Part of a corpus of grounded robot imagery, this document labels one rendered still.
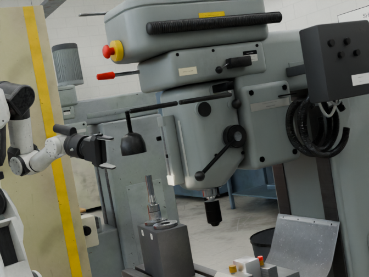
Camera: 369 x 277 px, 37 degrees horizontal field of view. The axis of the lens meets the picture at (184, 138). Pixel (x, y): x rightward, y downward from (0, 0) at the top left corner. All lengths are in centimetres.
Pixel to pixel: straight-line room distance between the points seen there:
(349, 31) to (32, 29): 216
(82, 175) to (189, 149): 852
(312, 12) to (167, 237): 575
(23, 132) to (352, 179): 127
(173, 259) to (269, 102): 67
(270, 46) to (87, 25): 970
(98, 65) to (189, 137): 971
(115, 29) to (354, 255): 104
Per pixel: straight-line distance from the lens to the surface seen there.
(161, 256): 200
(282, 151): 176
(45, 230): 334
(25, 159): 231
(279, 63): 179
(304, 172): 195
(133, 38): 156
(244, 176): 916
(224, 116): 166
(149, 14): 156
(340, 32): 161
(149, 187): 212
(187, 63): 159
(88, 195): 1017
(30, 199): 331
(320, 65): 156
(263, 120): 172
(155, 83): 167
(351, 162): 186
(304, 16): 758
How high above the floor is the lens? 156
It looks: 3 degrees down
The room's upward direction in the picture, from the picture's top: 10 degrees counter-clockwise
